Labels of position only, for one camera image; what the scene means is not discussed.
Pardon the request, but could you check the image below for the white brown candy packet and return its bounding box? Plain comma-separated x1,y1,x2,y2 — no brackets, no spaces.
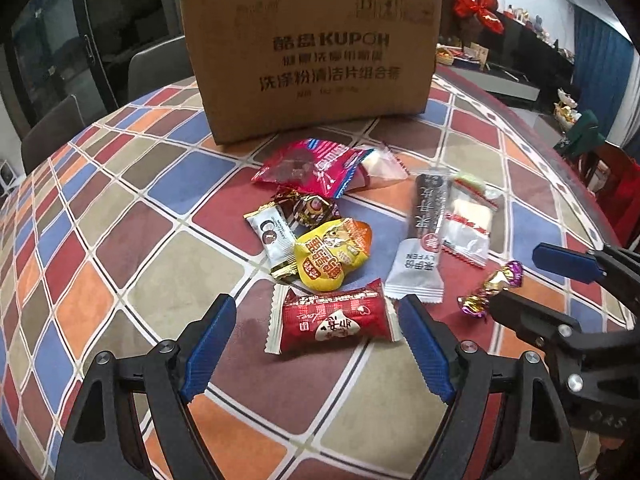
243,200,299,279

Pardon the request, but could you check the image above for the brown gold candy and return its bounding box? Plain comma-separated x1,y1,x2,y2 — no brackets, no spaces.
270,185,342,228

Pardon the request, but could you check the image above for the pink snack packet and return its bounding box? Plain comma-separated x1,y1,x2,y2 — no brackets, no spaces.
250,138,373,200

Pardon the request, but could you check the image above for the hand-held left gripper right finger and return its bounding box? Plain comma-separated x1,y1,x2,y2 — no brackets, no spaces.
397,293,596,480

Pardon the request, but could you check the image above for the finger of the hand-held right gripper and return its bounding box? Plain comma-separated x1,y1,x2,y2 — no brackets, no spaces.
486,289,588,356
531,241,640,288

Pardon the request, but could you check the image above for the glass sliding door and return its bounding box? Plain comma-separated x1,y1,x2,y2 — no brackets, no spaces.
10,0,216,131

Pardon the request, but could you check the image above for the grey white snack bar packet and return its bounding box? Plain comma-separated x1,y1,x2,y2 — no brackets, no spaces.
384,172,451,305

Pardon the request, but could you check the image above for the yellow snack packet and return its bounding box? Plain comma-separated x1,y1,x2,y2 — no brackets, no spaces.
293,217,374,292

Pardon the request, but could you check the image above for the blue curtain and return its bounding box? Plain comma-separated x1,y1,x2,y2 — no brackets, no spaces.
570,2,636,146

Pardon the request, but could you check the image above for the clear packet green candy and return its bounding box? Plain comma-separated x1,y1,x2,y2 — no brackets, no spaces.
451,171,502,211

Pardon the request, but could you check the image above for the checkered tablecloth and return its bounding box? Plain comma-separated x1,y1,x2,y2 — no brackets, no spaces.
0,67,640,480

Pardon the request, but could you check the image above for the red bow balloon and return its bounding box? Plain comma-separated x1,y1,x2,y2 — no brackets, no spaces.
454,0,506,36

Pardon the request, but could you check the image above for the dark low cabinet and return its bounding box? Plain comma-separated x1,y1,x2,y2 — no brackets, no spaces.
435,10,576,102

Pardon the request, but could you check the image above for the wooden chair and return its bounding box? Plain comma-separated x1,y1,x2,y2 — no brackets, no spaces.
582,141,640,251

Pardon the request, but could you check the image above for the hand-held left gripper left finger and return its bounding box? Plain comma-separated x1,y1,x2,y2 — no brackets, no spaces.
52,293,243,480

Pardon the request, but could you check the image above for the green box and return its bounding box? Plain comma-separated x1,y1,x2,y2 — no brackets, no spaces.
559,109,607,161

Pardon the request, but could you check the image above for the purple gold candy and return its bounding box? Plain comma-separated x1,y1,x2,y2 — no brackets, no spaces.
456,260,524,319

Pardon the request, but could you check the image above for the clear packet white candy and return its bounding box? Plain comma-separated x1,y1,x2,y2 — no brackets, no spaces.
439,205,493,269
350,144,410,192

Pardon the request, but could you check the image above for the red candy packet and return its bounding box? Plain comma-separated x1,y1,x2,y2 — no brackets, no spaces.
264,278,407,356

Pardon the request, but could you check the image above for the brown cardboard box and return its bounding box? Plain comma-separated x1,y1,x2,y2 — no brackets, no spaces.
179,0,443,146

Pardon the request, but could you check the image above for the grey dining chair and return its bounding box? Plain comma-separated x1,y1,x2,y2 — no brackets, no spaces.
127,35,193,97
20,94,88,173

